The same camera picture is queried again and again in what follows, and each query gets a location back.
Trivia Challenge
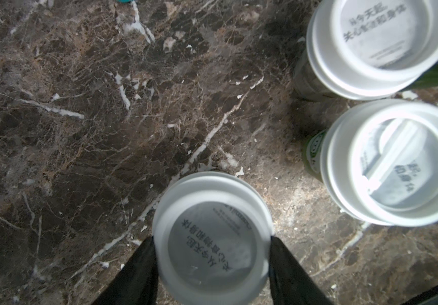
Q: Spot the white yogurt cup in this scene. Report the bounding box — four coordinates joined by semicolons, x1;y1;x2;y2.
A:
302;99;438;227
152;172;274;304
293;1;438;101

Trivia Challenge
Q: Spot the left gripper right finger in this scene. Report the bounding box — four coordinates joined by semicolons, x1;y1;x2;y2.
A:
268;236;333;305

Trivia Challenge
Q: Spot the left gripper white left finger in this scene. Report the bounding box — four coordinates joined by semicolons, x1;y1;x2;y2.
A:
93;236;159;305

